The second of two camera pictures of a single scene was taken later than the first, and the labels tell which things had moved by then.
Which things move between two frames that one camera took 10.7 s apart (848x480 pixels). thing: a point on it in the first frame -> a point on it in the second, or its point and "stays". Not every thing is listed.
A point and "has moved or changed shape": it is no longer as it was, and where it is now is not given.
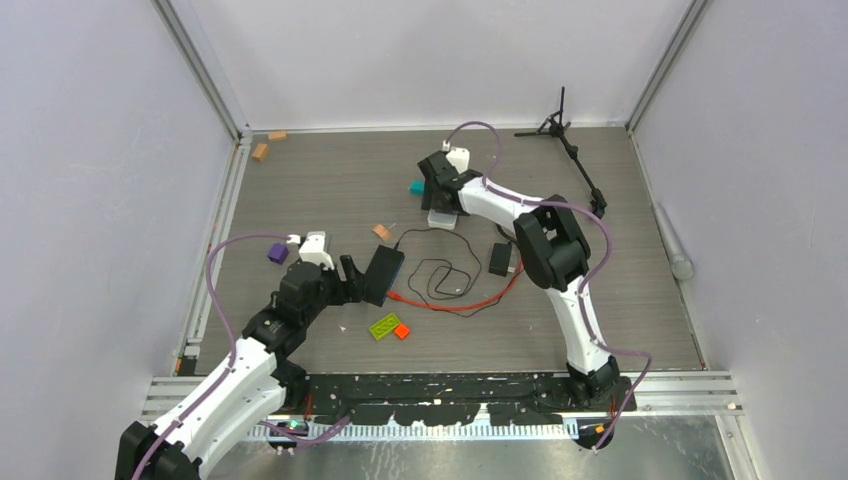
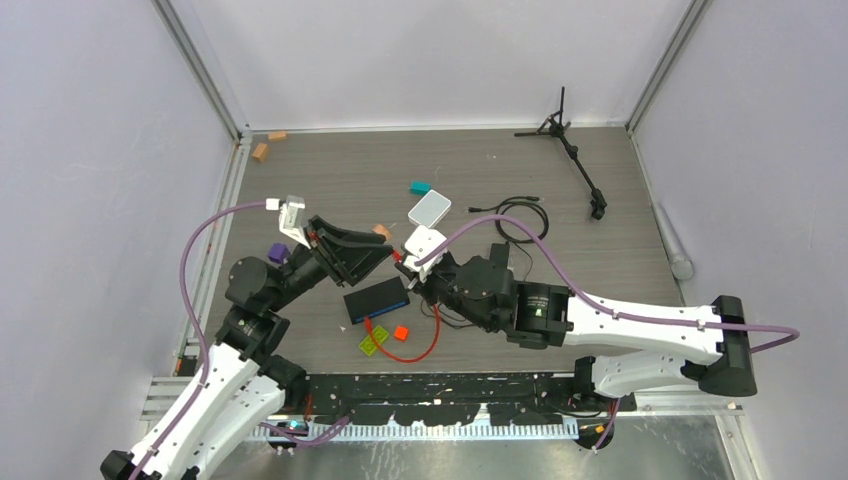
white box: (441, 220) has moved or changed shape
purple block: (278, 253) stays
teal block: (417, 188) stays
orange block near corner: (260, 153) stays
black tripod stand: (553, 125) stays
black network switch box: (381, 274) has moved or changed shape
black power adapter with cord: (500, 259) stays
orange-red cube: (401, 331) stays
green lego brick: (384, 325) -> (368, 346)
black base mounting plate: (420, 400) stays
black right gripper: (428, 200) -> (423, 287)
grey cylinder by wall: (680, 265) stays
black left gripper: (350, 290) -> (345, 261)
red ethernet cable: (395, 296) -> (398, 257)
